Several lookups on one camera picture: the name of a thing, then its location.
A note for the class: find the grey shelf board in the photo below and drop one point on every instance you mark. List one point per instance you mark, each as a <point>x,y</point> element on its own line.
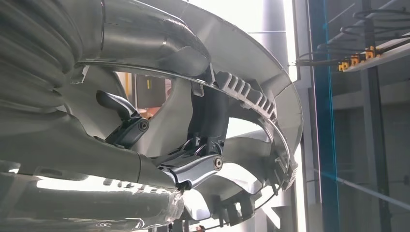
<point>384,56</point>

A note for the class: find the blue edged upright post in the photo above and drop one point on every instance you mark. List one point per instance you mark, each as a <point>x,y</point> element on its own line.
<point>322,128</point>

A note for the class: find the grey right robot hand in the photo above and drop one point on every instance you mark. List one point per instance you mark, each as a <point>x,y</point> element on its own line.
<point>80,150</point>

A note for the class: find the dark upright post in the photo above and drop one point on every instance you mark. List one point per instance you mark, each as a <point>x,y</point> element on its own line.
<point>379,144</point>

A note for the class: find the grey round column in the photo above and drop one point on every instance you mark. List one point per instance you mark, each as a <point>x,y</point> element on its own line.
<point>275,19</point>

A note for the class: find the thin grey diagonal rod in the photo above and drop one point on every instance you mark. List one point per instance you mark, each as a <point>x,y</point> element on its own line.
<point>368,192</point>

